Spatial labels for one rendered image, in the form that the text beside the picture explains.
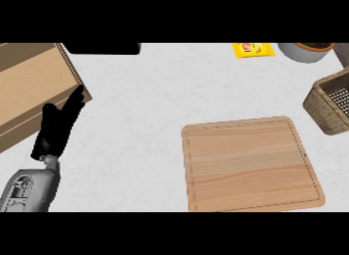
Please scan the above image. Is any brown wicker basket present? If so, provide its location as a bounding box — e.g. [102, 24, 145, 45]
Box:
[301, 63, 349, 136]

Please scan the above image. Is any wooden cutting board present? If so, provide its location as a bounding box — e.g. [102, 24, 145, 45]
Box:
[180, 116, 327, 213]

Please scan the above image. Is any black appliance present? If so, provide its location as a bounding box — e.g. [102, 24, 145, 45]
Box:
[62, 42, 143, 56]

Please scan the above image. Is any yellow tea packet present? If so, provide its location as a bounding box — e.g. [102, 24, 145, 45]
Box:
[230, 42, 276, 60]

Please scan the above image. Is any grey plant pot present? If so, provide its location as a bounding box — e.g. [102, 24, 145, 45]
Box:
[276, 42, 337, 64]

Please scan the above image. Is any wooden cabinet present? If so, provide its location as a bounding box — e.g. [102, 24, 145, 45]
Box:
[0, 42, 94, 163]

